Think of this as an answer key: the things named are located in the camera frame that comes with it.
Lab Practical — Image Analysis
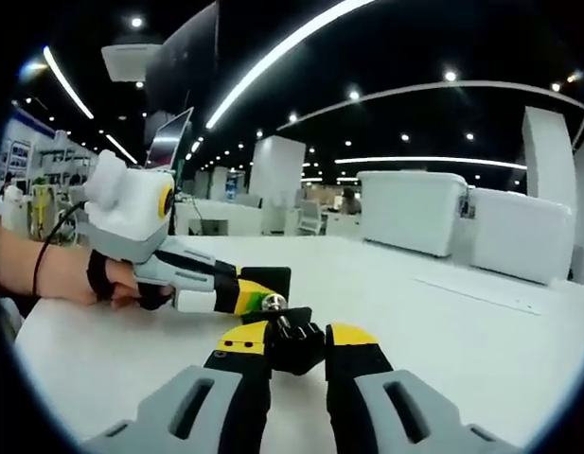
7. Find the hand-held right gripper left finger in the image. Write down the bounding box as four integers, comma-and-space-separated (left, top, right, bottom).
80, 321, 274, 454

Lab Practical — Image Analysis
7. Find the ceiling air conditioner unit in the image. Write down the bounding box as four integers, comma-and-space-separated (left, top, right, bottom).
100, 42, 163, 82

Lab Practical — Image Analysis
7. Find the white office chair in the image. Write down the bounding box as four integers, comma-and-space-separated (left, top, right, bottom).
295, 198, 328, 237

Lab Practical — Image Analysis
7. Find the hanging dark display screen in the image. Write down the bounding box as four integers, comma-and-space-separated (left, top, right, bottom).
144, 2, 221, 119

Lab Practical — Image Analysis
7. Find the low white storage box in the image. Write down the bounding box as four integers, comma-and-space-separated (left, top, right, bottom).
469, 186, 576, 287

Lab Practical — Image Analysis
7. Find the tilted laptop screen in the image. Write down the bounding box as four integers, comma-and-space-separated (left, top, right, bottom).
144, 107, 196, 170

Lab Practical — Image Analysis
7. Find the black fixed fixture clamp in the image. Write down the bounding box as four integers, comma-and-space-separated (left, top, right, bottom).
234, 266, 327, 375

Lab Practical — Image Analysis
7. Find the white square pillar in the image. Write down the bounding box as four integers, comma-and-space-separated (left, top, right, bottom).
522, 106, 579, 209
248, 135, 307, 233

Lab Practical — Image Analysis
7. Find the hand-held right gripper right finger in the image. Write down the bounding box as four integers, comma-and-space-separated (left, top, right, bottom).
324, 323, 520, 454

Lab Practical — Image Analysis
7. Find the tall white storage box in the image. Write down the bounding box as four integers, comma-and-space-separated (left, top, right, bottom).
356, 169, 470, 259

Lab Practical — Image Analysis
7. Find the yellow metal frame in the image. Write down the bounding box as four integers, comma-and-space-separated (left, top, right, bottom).
30, 183, 51, 237

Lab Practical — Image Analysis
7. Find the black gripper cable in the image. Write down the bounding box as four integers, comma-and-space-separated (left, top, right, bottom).
33, 201, 89, 297

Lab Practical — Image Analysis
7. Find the straight ceiling light strip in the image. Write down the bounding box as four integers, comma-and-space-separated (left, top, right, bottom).
42, 45, 95, 120

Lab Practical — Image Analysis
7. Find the person's left hand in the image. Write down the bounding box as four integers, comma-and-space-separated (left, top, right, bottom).
86, 249, 176, 312

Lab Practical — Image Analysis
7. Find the curved ceiling light strip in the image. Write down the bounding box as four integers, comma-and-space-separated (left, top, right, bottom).
205, 0, 378, 129

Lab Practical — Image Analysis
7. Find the white desk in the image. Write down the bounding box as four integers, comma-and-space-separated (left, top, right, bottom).
14, 234, 584, 454

